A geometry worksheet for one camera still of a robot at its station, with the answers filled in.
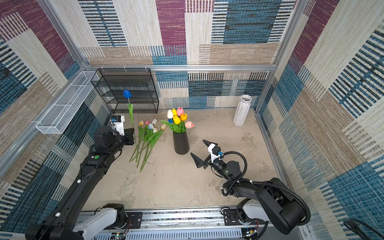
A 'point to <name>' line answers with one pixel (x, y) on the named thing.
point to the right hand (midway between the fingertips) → (197, 147)
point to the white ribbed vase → (242, 111)
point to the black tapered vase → (181, 143)
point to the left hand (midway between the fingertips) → (134, 126)
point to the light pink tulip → (189, 124)
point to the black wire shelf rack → (110, 83)
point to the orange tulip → (183, 117)
